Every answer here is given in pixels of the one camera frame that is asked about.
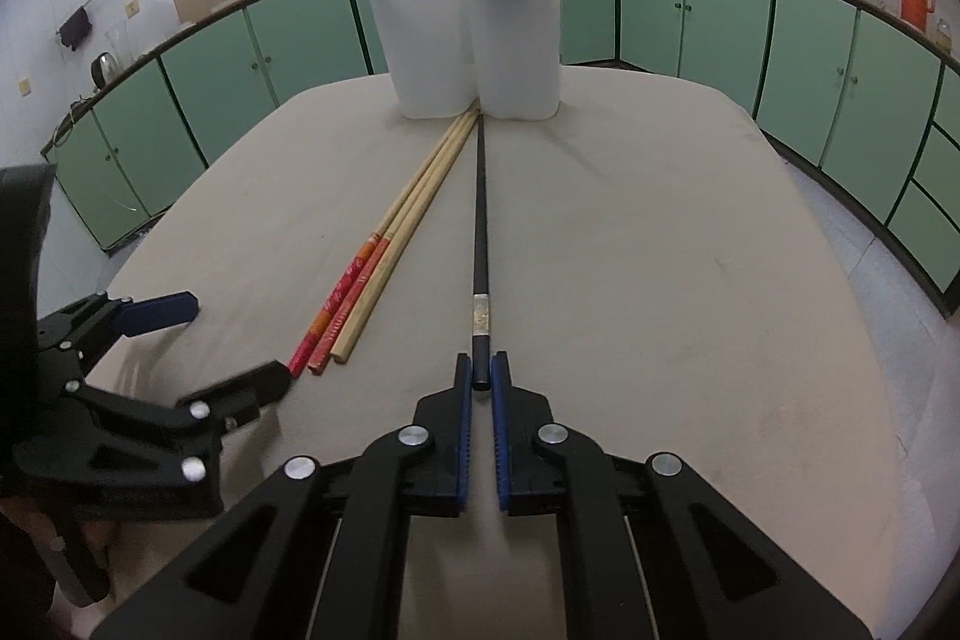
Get red orange bamboo chopstick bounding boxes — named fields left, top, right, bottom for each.
left=288, top=112, right=467, bottom=378

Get bamboo chopstick red handle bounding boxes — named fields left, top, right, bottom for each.
left=305, top=110, right=479, bottom=375

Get plain bamboo chopstick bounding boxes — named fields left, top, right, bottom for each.
left=330, top=112, right=482, bottom=366

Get green kitchen cabinets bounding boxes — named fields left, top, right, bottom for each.
left=43, top=0, right=958, bottom=312

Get left hand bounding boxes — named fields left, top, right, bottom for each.
left=0, top=495, right=122, bottom=582

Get steel kettle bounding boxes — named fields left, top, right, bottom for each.
left=89, top=50, right=122, bottom=91

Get black hanging cloth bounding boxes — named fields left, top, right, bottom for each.
left=57, top=7, right=93, bottom=52

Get white left utensil holder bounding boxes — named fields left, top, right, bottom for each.
left=368, top=0, right=477, bottom=120

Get white utensil holder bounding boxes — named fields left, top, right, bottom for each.
left=467, top=0, right=562, bottom=122
left=368, top=0, right=477, bottom=120

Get white right utensil holder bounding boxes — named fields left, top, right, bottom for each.
left=467, top=0, right=562, bottom=122

